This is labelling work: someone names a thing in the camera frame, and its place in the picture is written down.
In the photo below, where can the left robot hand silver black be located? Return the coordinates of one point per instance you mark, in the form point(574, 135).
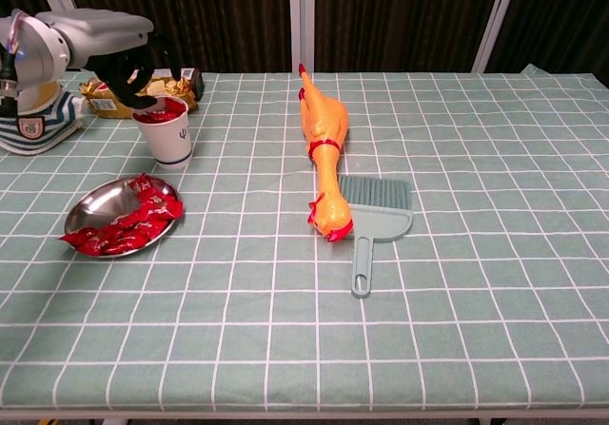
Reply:
point(104, 35)

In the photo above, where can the bowl of red candies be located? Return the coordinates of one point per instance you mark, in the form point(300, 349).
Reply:
point(100, 204)

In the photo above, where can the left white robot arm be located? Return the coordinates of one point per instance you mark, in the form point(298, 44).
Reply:
point(24, 49)

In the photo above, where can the white paper cup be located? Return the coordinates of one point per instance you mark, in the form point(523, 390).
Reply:
point(166, 140)

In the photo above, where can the gold biscuit pack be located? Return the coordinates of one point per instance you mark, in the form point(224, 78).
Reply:
point(104, 102)

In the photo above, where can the dark bottle with label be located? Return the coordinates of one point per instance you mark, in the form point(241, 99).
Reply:
point(195, 83)

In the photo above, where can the yellow plush toy striped shirt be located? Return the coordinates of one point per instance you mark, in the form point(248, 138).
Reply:
point(33, 121)

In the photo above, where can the orange rubber chicken toy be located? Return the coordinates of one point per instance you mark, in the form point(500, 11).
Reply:
point(326, 121)

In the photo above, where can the green hand brush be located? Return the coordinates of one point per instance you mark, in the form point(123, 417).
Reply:
point(376, 192)

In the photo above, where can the green checked tablecloth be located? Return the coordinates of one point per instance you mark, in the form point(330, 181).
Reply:
point(285, 325)

